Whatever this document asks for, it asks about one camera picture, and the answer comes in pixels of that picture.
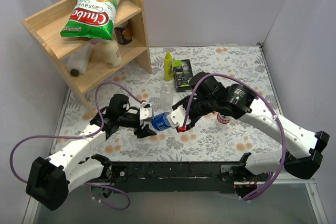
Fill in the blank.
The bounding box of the clear empty plastic bottle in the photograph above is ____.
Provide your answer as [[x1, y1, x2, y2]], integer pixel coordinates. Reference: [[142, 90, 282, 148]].
[[159, 83, 174, 112]]

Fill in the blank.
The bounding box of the red label water bottle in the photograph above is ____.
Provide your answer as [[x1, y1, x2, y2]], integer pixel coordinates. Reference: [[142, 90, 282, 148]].
[[216, 113, 231, 125]]

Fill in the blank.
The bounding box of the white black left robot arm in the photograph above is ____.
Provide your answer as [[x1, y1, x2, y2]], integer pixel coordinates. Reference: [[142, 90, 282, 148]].
[[26, 94, 156, 210]]

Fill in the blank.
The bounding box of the wooden shelf rack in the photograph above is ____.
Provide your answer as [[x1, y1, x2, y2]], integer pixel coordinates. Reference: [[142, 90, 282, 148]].
[[22, 0, 152, 111]]

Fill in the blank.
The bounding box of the floral table mat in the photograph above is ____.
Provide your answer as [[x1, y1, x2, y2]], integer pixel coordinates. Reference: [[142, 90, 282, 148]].
[[51, 45, 297, 162]]

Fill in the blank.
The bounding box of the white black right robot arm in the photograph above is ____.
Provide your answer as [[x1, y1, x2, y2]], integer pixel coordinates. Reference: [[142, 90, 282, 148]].
[[167, 72, 330, 181]]

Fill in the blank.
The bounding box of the dark orange drink can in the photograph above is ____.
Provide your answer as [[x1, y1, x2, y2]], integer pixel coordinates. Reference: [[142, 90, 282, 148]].
[[114, 20, 132, 45]]

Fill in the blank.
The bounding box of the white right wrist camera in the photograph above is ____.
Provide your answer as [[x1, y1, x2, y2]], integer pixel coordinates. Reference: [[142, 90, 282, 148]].
[[167, 105, 191, 132]]

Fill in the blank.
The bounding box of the aluminium frame rail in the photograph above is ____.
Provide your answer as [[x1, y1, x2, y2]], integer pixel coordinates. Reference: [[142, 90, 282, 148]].
[[226, 162, 314, 187]]

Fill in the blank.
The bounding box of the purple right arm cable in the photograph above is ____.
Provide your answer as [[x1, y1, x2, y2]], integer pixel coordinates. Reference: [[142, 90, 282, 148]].
[[181, 73, 287, 201]]

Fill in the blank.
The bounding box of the black green product box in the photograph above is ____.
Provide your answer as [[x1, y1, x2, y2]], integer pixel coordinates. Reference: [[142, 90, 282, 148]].
[[173, 59, 194, 92]]

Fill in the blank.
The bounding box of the clear bottle black cap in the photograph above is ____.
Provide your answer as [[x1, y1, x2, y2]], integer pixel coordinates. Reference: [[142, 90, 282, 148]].
[[66, 44, 92, 77]]

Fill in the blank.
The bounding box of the green cassava chips bag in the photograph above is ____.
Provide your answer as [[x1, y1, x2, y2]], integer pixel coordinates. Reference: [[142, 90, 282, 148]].
[[60, 0, 121, 40]]

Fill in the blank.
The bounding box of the yellow glue bottle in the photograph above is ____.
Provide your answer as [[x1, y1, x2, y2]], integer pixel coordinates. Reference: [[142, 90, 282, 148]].
[[164, 51, 173, 81]]

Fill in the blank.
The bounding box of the cream plastic bottle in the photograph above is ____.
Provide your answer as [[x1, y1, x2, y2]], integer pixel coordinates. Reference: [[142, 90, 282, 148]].
[[100, 40, 122, 68]]

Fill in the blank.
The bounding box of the blue label water bottle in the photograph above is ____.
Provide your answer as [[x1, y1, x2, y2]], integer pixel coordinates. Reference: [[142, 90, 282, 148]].
[[151, 112, 171, 131]]

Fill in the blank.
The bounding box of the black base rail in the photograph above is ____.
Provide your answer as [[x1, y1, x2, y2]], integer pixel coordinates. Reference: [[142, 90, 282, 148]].
[[91, 161, 267, 194]]

